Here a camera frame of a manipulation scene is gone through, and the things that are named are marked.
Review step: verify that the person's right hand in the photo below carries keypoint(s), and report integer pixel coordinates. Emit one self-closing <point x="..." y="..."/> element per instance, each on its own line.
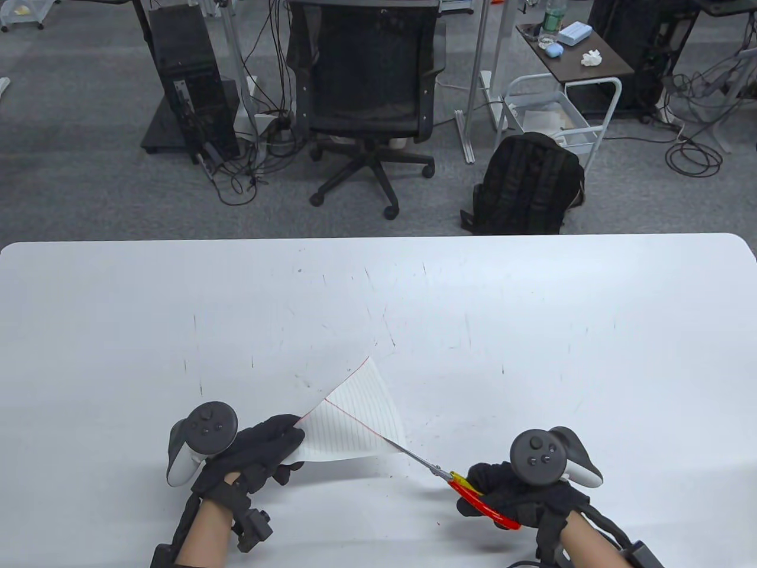
<point x="532" y="503"/>

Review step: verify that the person's left hand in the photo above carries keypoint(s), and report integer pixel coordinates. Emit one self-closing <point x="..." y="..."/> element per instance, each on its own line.
<point x="260" y="449"/>

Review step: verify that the grey hand controller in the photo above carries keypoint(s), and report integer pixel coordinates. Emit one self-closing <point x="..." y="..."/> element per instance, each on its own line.
<point x="538" y="455"/>
<point x="207" y="426"/>

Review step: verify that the lined white paper sheet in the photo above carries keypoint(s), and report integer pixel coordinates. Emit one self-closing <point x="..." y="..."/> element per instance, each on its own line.
<point x="355" y="426"/>

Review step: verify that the person's left forearm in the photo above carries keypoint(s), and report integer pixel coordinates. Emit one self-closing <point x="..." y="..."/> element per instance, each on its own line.
<point x="204" y="538"/>

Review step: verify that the black left forearm pack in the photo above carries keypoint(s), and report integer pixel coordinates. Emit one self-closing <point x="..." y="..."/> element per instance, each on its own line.
<point x="162" y="556"/>

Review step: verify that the black right forearm pack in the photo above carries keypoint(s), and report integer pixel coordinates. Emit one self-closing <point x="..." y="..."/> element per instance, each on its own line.
<point x="646" y="556"/>

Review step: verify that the person's right forearm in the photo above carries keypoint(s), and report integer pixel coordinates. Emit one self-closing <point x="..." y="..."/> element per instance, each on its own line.
<point x="585" y="544"/>

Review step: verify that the black backpack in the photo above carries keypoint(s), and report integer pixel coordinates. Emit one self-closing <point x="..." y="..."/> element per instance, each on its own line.
<point x="526" y="183"/>

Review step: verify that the black computer tower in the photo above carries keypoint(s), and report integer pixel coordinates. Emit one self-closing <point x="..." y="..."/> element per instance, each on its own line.
<point x="189" y="77"/>
<point x="627" y="35"/>

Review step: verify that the white desk leg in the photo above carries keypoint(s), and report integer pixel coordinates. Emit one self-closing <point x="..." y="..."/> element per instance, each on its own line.
<point x="233" y="47"/>

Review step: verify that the black mesh office chair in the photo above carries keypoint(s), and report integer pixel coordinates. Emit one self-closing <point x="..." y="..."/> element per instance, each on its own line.
<point x="361" y="59"/>

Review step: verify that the white cart with brown top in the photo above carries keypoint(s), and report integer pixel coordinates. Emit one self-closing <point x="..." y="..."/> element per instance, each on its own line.
<point x="576" y="70"/>

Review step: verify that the silver desk leg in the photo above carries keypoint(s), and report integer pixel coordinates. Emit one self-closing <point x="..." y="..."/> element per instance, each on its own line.
<point x="476" y="59"/>
<point x="501" y="47"/>

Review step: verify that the crumpled white tissue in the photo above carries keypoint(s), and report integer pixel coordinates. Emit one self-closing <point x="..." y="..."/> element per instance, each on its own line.
<point x="591" y="58"/>

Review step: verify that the small blue case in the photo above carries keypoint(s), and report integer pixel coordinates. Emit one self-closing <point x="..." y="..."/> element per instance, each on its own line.
<point x="553" y="50"/>

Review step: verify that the clear glass cup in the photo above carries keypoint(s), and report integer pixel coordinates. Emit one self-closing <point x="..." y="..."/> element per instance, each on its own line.
<point x="547" y="40"/>

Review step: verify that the light blue box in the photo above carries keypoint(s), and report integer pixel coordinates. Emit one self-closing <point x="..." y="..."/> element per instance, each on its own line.
<point x="575" y="34"/>

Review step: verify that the green plastic bottle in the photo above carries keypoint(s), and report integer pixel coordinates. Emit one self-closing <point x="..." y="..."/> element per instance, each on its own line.
<point x="553" y="21"/>

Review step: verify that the white wheeled cart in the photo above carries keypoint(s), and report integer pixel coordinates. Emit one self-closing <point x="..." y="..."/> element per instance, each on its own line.
<point x="29" y="10"/>

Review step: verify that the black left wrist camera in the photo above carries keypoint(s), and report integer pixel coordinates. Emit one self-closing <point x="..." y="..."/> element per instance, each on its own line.
<point x="254" y="529"/>

